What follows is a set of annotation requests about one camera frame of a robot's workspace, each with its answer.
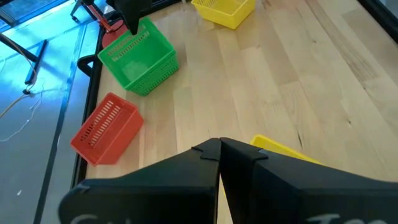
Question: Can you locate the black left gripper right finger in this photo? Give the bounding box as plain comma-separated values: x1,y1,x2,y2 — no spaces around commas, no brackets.
219,137,398,224

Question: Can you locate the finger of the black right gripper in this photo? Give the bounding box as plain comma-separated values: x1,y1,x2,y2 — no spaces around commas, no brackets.
130,0,153,35
107,0,134,34

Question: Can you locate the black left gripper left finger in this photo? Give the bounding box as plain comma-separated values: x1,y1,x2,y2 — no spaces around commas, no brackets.
58,138,222,224

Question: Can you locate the green plastic basket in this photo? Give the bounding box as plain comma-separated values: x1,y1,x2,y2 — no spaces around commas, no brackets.
97,17,177,91
126,51,180,96

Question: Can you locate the yellow plastic basket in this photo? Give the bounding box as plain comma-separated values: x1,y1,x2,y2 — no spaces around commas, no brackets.
249,133,323,166
190,0,257,30

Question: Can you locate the red plastic basket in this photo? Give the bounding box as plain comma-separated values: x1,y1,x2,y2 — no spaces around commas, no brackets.
70,92,146,167

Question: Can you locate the red desk lamp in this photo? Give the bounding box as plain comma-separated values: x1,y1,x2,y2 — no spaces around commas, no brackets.
88,1,130,49

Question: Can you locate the black wheeled stand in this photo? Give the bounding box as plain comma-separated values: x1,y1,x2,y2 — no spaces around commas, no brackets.
70,0,97,23

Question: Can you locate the black desk leg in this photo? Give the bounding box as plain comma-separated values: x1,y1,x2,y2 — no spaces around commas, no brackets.
0,32,49,85

